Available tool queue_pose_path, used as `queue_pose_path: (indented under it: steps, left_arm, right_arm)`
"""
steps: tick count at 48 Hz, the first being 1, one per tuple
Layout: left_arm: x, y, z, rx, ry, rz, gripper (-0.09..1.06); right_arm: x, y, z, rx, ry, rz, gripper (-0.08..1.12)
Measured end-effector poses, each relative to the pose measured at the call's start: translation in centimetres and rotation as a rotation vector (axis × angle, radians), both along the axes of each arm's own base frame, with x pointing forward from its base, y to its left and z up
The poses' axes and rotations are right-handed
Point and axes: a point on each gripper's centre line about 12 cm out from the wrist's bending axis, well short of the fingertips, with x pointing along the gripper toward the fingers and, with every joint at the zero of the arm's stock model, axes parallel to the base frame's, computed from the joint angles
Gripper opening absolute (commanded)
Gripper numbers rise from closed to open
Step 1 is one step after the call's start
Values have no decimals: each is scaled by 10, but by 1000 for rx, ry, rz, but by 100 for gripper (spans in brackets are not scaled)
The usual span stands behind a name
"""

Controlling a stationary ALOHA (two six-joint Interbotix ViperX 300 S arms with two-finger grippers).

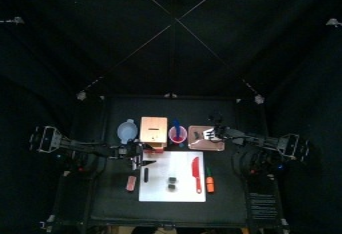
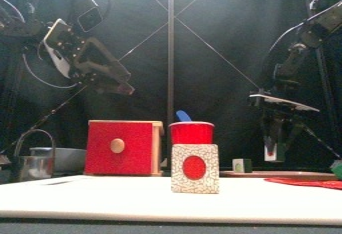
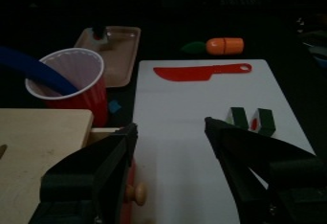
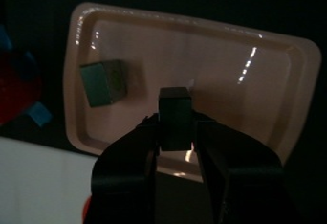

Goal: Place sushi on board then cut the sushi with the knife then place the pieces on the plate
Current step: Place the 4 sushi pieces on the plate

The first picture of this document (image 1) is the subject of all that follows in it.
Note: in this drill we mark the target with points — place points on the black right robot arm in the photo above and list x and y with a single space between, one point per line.
292 144

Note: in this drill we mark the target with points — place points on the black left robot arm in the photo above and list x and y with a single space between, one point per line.
48 141

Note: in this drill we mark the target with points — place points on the pink rectangular plate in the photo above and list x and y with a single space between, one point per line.
207 145

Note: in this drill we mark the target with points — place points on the white plastic cutting board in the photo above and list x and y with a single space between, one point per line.
178 164

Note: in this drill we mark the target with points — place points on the toy sushi piece green centre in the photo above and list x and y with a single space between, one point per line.
171 179

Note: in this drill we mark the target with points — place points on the toy sushi piece red centre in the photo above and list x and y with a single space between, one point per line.
171 187

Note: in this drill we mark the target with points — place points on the red toy knife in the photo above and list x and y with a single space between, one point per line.
195 171

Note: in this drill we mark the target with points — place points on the small blue object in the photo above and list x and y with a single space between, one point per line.
181 144

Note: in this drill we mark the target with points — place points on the pink toy food piece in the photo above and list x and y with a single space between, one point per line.
131 183

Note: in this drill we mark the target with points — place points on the red plastic cup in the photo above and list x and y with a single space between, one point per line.
178 137

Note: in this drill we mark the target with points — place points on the blue plastic utensil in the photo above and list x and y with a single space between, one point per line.
177 124

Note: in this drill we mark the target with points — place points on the light blue plastic bowl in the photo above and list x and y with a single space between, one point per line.
127 132

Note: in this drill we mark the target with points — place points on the wooden toy box red side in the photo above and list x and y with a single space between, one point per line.
154 129

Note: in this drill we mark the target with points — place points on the white cloth clip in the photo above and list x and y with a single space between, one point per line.
259 99
170 95
80 95
333 22
16 20

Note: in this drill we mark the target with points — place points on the orange toy carrot green top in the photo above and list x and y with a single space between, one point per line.
210 184

